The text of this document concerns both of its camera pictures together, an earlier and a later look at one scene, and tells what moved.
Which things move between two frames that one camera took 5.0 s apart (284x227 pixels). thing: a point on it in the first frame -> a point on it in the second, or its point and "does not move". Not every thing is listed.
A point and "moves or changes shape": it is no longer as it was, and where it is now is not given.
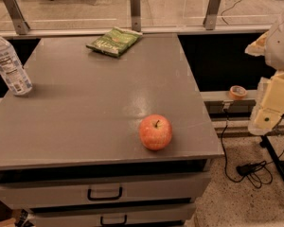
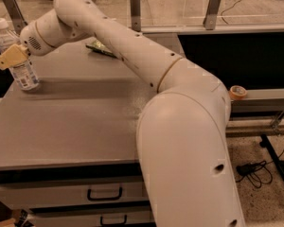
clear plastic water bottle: x=8 y=64 moves or changes shape
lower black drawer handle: x=118 y=223 does not move
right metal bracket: x=209 y=20 does not move
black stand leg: x=266 y=143 does not move
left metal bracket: x=22 y=26 does not move
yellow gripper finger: x=275 y=97 -> x=15 y=55
